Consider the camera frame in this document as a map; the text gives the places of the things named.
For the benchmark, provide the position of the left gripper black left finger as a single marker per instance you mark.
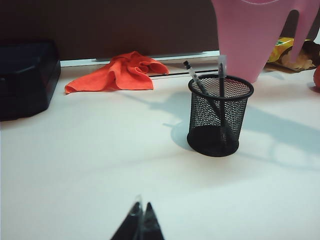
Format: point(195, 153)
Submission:
point(130, 225)

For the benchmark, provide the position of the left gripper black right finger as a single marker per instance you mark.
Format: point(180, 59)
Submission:
point(151, 225)

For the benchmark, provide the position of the black mesh pen holder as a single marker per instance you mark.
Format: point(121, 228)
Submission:
point(212, 140)

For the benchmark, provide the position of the clear black gel pen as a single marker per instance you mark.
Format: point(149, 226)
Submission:
point(222, 67)
point(193, 74)

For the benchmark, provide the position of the orange cloth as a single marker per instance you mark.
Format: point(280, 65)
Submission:
point(125, 75)

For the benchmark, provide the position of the dark storage box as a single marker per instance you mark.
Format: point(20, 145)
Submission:
point(25, 82)

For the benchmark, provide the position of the brown desk partition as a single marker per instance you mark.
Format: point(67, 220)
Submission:
point(100, 25)

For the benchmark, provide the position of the pink plastic watering can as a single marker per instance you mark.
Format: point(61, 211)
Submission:
point(245, 45)

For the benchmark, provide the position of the yellow snack bag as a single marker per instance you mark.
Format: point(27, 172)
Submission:
point(282, 50)

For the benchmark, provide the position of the white partition base rail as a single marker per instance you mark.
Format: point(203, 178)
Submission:
point(180, 53)

